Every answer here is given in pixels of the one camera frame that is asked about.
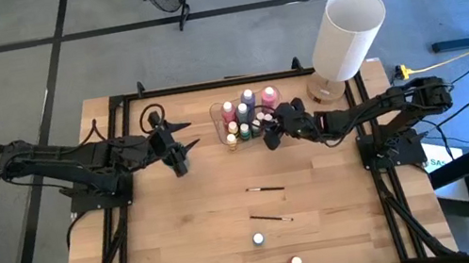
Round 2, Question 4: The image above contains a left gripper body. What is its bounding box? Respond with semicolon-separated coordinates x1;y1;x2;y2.
139;107;191;183

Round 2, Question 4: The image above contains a teal plastic cup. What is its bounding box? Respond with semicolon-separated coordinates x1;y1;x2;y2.
157;138;193;179

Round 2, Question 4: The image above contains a white printed box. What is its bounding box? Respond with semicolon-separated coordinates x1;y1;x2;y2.
420;136;466;175

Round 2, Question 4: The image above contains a small dark green paint bottle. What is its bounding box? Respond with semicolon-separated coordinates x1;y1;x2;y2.
250;118;265;138

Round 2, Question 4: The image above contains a small golden yellow paint bottle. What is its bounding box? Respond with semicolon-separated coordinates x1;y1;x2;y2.
224;132;239;153

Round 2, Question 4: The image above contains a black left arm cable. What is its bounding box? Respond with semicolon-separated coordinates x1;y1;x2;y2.
136;101;169;137

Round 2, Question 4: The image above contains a cerulean blue C825 paint bottle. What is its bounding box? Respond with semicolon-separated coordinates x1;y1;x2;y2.
251;231;266;249

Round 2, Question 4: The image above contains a clear plastic bin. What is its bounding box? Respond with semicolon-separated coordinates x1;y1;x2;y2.
206;84;297;156

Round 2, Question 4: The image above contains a tall grey paint bottle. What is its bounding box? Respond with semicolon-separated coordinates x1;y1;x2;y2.
233;102;253;126

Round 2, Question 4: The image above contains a white shade table lamp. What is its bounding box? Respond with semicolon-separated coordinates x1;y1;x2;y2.
291;0;401;108

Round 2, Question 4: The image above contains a thin black paint brush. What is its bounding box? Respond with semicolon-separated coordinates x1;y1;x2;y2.
249;207;295;229
245;182;286;197

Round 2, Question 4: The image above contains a tall pink apple-label bottle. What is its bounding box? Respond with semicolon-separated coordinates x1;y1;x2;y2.
258;84;283;112

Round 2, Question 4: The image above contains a yellow power strip cord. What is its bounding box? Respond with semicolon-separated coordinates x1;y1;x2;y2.
396;44;469;82

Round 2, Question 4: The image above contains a small lemon yellow paint bottle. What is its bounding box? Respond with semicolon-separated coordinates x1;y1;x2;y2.
226;120;241;137

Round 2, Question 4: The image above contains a tall salmon pink paint bottle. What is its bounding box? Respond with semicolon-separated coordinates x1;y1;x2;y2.
218;99;239;127

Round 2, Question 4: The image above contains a tall lavender paint bottle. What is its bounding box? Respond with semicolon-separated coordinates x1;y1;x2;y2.
239;87;260;118

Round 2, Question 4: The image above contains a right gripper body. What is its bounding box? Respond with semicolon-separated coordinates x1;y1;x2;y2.
256;93;331;153

